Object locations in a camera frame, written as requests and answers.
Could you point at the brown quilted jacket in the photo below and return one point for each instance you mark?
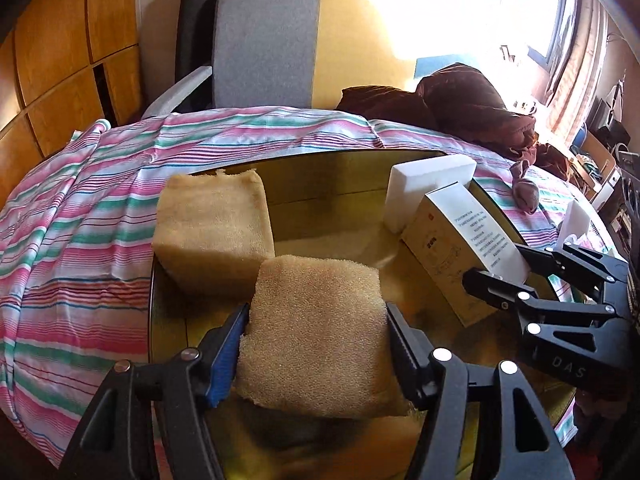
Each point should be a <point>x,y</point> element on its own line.
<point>465,105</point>

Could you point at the pink sock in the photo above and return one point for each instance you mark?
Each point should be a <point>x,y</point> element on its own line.
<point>526,190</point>

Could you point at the small tan sponge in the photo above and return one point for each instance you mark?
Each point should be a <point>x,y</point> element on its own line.
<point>315,330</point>

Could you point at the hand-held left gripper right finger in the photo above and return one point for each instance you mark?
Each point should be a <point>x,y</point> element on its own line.
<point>406,355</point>

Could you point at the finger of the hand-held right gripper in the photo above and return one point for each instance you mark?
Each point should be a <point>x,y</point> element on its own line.
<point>487,285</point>
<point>575,260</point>

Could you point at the wooden headboard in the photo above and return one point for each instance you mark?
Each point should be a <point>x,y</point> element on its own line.
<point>355,45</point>

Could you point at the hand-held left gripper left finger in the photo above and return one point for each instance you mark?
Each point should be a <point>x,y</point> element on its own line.
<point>226,360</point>

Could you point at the wooden wardrobe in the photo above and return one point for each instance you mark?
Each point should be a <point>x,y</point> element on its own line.
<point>55,50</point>

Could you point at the white foam block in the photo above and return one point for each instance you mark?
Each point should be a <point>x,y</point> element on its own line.
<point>425,185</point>

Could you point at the striped bed sheet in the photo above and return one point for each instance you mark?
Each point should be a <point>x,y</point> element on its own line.
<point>85,240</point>

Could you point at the large tan sponge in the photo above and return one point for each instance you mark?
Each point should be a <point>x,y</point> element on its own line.
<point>212,230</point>

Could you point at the cream carton box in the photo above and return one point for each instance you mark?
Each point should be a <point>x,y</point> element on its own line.
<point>450,255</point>

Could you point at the white tissue pack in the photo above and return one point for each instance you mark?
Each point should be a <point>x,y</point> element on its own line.
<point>574,220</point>

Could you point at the window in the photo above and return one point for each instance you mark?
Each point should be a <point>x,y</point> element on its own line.
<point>555,20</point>

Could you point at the round yellow desktop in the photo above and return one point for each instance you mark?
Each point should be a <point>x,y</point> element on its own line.
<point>325,200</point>

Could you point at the grey office chair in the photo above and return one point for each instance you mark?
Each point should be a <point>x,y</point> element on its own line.
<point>265,45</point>

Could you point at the cardboard box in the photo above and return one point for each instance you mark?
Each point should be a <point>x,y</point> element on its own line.
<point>597,160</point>

